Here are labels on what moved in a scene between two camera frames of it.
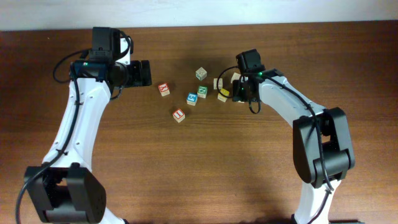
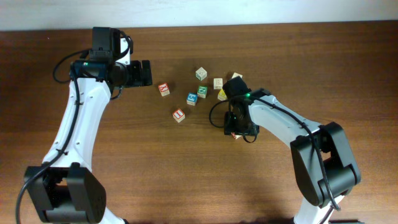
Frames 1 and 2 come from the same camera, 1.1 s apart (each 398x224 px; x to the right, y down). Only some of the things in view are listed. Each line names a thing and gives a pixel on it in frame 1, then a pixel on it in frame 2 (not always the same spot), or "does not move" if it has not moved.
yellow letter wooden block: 221,97 does not move
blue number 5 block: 191,98 does not move
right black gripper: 237,94 to 240,130
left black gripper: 140,76 does not move
